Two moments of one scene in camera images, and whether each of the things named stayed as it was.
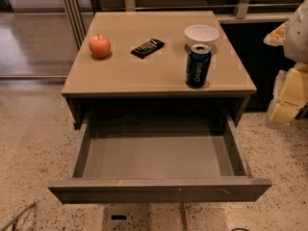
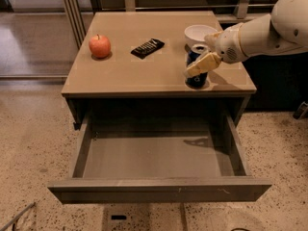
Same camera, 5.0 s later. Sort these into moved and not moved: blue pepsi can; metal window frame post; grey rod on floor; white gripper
Moved: white gripper
Not moved: grey rod on floor; metal window frame post; blue pepsi can
